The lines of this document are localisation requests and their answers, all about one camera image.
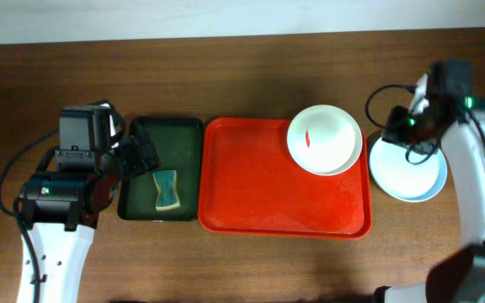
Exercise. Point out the red plastic tray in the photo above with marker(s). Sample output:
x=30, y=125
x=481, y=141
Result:
x=250, y=185

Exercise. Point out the green yellow sponge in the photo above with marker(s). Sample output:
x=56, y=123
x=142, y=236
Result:
x=167, y=193

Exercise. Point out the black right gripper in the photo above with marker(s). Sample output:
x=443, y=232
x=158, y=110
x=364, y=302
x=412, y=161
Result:
x=397, y=126

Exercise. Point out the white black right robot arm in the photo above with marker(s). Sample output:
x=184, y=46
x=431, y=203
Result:
x=455, y=127

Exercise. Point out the white plate with red smear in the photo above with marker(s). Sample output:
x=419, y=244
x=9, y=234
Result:
x=387, y=161

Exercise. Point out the black rectangular tray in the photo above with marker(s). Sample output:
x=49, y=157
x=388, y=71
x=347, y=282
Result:
x=179, y=144

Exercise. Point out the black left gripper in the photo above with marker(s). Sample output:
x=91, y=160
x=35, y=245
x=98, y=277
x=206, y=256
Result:
x=140, y=152

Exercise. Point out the white clean plate on table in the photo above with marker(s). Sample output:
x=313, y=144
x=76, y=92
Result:
x=436, y=185

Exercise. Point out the white plate at tray corner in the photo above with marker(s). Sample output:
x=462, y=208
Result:
x=324, y=140

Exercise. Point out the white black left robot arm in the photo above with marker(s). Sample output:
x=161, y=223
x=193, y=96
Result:
x=58, y=208

